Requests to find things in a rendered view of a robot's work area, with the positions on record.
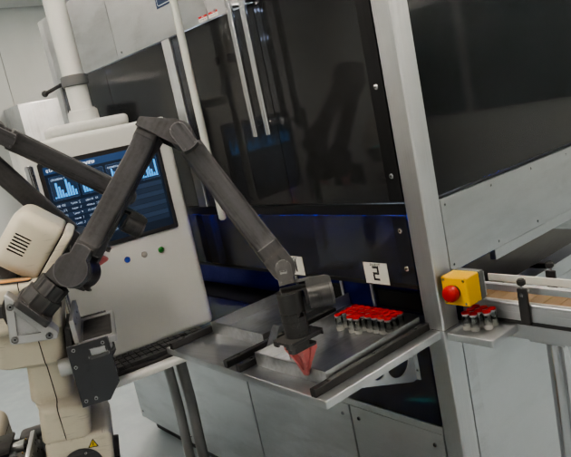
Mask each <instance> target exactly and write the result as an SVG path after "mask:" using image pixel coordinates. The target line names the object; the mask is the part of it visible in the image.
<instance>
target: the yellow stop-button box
mask: <svg viewBox="0 0 571 457"><path fill-rule="evenodd" d="M441 283H442V288H445V287H446V286H449V285H452V286H455V287H456V288H457V289H458V290H459V292H460V298H459V299H458V300H457V301H455V302H453V303H449V302H447V301H445V303H446V304H449V305H456V306H472V305H474V304H476V303H477V302H479V301H480V300H481V299H484V298H485V297H486V289H485V284H484V277H483V271H482V269H476V268H464V267H457V268H455V269H454V270H452V271H451V272H449V273H447V274H445V275H443V276H442V277H441Z"/></svg>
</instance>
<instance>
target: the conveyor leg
mask: <svg viewBox="0 0 571 457"><path fill-rule="evenodd" d="M529 341H530V342H536V343H541V344H547V357H548V364H549V371H550V378H551V384H552V392H553V398H554V406H555V412H556V425H557V431H558V439H559V445H560V452H561V457H571V361H570V354H569V346H566V345H556V344H550V343H545V342H539V341H534V340H529Z"/></svg>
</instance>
